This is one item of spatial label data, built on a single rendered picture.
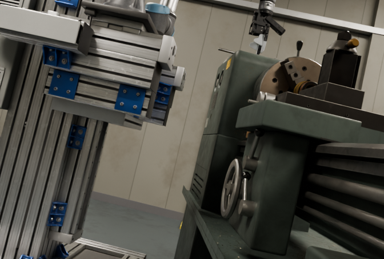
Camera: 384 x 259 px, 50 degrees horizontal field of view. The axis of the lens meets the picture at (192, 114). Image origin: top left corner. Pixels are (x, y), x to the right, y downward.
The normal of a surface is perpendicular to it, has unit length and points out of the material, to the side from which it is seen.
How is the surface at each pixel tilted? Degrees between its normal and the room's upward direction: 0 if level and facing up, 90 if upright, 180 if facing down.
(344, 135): 90
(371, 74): 90
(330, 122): 90
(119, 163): 90
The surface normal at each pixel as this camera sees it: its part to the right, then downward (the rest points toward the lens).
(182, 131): -0.06, -0.09
